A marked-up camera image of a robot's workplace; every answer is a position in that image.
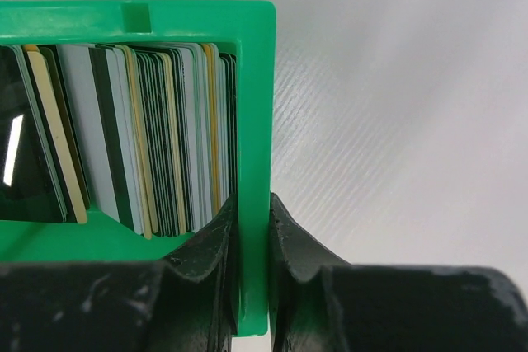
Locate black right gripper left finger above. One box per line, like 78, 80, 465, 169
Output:
1, 195, 238, 351

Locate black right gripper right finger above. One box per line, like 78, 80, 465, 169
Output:
269, 195, 527, 351

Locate green plastic card bin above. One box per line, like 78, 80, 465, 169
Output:
1, 0, 276, 336

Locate stack of cards in bin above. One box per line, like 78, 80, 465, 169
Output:
1, 43, 237, 237

